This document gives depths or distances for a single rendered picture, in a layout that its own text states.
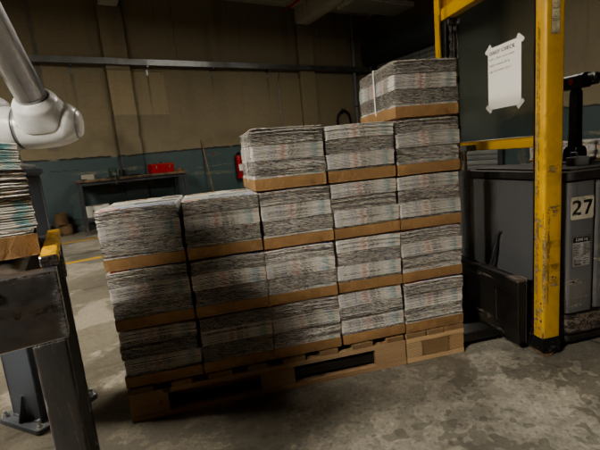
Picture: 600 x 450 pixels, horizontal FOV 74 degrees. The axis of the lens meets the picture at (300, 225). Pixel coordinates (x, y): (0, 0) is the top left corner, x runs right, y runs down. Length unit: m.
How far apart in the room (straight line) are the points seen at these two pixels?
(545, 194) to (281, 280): 1.11
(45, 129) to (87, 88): 6.55
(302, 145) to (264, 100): 7.61
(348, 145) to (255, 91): 7.55
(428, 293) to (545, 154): 0.73
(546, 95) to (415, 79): 0.49
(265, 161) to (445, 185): 0.78
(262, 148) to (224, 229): 0.34
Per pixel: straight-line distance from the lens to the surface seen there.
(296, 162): 1.56
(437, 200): 1.79
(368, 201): 1.66
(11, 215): 0.95
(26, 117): 1.74
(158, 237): 1.55
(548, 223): 1.90
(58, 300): 0.80
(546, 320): 2.02
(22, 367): 1.96
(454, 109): 1.84
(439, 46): 2.46
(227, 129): 8.73
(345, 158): 1.61
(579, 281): 2.14
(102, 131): 8.19
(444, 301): 1.93
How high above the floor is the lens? 0.95
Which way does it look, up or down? 10 degrees down
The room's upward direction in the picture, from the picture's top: 5 degrees counter-clockwise
